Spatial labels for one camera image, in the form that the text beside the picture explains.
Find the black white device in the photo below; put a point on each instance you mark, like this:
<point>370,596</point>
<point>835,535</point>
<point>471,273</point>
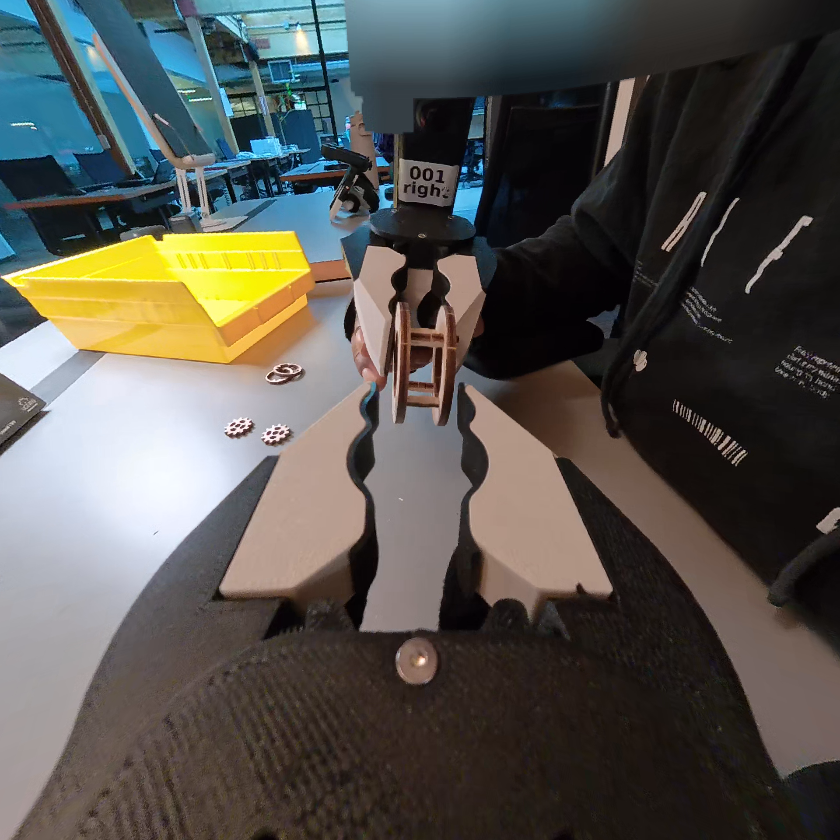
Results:
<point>348,157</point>

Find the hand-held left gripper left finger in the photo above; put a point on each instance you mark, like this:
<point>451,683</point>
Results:
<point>308,518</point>

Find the person's left forearm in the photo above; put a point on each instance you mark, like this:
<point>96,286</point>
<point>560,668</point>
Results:
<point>817,807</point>

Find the wooden spool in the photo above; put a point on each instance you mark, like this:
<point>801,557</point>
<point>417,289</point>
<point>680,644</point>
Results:
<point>401,354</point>

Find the black screen on stand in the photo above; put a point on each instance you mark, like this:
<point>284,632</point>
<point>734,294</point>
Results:
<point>144,79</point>

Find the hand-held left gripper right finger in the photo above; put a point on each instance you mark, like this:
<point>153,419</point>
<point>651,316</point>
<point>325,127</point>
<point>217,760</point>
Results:
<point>525,518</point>

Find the person's black hoodie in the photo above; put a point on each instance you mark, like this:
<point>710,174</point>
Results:
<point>722,328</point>

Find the yellow plastic bin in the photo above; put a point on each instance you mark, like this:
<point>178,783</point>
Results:
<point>131,308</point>

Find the dark puzzle kit box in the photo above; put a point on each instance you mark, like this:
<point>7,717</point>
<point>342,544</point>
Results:
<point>16,410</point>

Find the person's right forearm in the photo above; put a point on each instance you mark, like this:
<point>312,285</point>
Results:
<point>544,295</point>

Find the background wooden desk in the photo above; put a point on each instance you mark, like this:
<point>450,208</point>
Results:
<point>98,195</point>
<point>315,172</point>

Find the wooden gear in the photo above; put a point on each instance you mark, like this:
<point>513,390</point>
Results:
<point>229,432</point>
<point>268,438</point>

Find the person's right hand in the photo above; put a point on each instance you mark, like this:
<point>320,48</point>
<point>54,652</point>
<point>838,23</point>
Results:
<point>362,354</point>

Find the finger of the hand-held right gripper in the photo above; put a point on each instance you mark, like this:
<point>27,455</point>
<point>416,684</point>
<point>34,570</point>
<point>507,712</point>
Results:
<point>469,295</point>
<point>374,295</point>

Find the black office chair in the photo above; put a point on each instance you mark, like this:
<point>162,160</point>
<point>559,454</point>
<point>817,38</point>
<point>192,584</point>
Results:
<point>39,174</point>
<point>102,167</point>

